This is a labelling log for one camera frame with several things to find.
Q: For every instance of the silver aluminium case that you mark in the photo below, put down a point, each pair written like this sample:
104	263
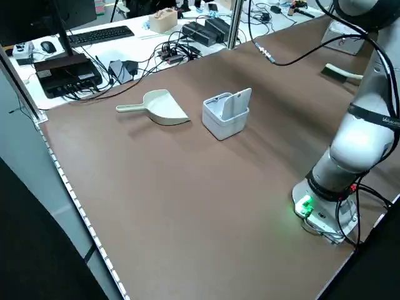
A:
342	40

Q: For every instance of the aluminium frame rail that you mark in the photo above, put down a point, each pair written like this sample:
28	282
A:
22	84

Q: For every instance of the large dark grey metal box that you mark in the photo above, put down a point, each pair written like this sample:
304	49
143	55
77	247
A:
200	32

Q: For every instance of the striped terminal hub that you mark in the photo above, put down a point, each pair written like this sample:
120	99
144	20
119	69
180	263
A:
170	56

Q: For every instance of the black electronics box with ports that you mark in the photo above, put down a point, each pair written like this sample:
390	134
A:
68	78

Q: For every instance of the black computer monitor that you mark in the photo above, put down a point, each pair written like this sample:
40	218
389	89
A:
31	18

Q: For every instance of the light wooden box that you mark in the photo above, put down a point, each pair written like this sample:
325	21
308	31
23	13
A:
163	20

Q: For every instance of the white hand brush black bristles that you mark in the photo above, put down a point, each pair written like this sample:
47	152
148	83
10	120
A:
337	73

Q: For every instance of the small white grey device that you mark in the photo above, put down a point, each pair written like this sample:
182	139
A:
22	53

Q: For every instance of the aluminium profile post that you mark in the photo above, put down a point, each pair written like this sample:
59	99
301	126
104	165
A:
234	25

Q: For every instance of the pale grey plastic dustpan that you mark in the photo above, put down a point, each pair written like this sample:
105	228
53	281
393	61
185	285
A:
162	107

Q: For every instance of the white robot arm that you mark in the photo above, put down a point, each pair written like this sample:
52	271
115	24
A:
356	140

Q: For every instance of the white plastic trash can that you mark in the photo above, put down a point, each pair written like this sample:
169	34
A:
223	125

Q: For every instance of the black keyboard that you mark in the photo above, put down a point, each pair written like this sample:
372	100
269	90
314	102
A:
100	34

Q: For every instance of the black monitor stand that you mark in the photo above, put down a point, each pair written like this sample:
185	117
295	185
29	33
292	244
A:
64	37

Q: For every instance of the small dark grey metal box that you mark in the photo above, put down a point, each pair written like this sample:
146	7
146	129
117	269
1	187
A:
217	26

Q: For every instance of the black computer mouse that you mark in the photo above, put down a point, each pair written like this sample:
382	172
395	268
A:
48	47

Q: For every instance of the black power adapter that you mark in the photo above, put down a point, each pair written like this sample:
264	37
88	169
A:
131	66
118	71

